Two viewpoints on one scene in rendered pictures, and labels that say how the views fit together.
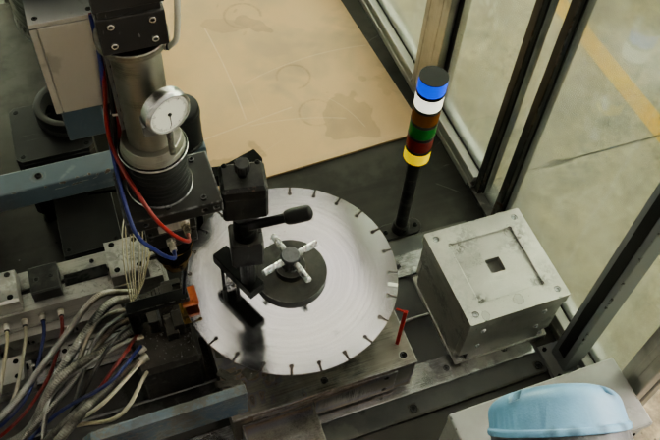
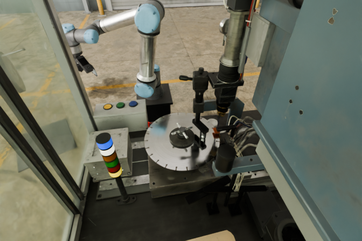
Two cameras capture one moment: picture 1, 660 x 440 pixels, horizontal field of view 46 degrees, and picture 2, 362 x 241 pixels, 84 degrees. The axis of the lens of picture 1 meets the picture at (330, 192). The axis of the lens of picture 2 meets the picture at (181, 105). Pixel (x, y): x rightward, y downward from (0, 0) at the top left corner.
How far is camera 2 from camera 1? 1.25 m
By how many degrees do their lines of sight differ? 86
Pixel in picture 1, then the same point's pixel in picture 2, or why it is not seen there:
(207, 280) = (210, 138)
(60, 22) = not seen: hidden behind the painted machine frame
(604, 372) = (98, 113)
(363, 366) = not seen: hidden behind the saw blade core
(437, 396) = (141, 139)
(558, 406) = (149, 6)
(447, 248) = (121, 150)
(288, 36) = not seen: outside the picture
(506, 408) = (157, 13)
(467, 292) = (123, 136)
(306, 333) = (180, 120)
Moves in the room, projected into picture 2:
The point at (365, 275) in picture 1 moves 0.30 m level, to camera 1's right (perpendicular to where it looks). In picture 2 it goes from (156, 133) to (97, 121)
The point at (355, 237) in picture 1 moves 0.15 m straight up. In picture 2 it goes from (155, 146) to (152, 121)
